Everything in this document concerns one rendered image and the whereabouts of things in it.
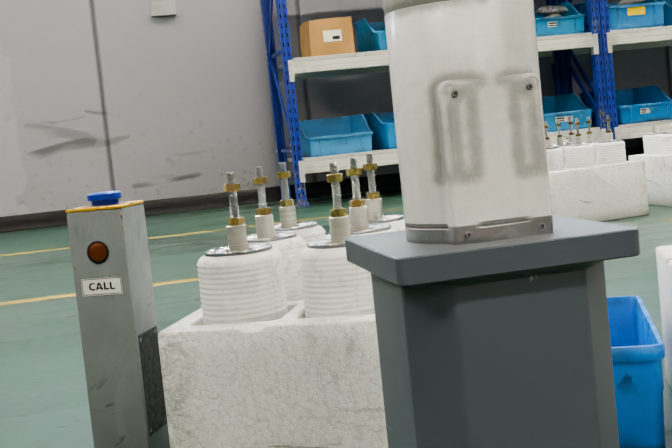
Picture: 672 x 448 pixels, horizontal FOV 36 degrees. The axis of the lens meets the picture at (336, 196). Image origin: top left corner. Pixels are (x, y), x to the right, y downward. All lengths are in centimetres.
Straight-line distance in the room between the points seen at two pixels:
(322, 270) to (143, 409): 29
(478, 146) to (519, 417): 16
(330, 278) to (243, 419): 17
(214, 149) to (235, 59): 55
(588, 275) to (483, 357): 8
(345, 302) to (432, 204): 48
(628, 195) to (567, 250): 288
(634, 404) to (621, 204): 236
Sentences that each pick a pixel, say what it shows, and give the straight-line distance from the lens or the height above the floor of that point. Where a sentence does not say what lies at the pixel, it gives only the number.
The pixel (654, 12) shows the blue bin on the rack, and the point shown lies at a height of 87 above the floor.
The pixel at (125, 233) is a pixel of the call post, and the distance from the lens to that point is 120.
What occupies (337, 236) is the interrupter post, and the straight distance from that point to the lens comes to 111.
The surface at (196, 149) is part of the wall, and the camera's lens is 612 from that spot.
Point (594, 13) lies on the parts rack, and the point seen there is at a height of 89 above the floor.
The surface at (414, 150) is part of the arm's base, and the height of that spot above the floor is 36.
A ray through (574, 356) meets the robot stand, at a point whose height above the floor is 23.
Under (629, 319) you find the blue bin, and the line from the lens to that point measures 140.
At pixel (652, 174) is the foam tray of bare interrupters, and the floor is 11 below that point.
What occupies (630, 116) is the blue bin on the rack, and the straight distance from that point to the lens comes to 607.
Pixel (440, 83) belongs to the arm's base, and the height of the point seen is 39.
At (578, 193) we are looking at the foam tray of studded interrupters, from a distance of 337.
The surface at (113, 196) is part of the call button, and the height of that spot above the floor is 32.
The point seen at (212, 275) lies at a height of 23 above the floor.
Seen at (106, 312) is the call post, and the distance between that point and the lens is 122.
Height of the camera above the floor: 37
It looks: 4 degrees down
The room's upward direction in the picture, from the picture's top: 6 degrees counter-clockwise
